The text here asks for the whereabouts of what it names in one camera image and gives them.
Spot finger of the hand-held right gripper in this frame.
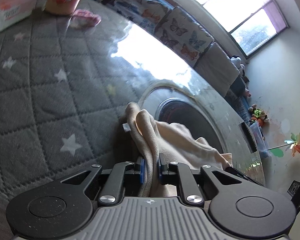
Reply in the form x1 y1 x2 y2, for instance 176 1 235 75
225 166 264 187

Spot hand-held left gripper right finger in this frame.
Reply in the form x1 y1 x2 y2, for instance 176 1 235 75
158 154 243 207

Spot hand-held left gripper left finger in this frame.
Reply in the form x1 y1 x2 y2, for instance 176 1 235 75
61 155 145 207

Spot cream garment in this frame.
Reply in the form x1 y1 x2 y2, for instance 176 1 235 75
122 102 233 198

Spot black remote control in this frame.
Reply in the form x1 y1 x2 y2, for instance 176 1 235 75
241 122 257 153

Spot clear plastic storage box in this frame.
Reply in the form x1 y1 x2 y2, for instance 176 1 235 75
250 122 272 158

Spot colourful paper pinwheel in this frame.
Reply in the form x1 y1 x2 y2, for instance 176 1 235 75
266 132 300 158

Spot brown and green plush toys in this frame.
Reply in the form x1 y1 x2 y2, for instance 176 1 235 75
247 106 269 127

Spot glass turntable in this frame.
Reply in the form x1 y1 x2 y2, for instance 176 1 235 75
139 80 240 165

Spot blue sofa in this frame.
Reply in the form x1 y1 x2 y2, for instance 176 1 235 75
90 0 255 125

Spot plain grey cushion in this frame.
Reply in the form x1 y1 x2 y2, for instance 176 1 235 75
194 42 242 98

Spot panda plush toy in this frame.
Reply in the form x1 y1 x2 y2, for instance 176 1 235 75
230 56 245 77

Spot grey quilted star tablecloth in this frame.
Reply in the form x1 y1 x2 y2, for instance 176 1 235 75
0 0 265 230

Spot square butterfly print cushion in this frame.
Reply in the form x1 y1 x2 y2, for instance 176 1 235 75
155 6 214 67

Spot wide butterfly print cushion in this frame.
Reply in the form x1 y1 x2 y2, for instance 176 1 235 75
107 0 172 34

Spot window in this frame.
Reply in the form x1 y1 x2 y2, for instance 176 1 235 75
154 0 289 59

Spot white tissue box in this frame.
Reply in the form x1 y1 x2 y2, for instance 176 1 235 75
0 0 38 38

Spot pink bottle strap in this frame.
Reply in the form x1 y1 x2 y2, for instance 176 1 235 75
69 9 102 29

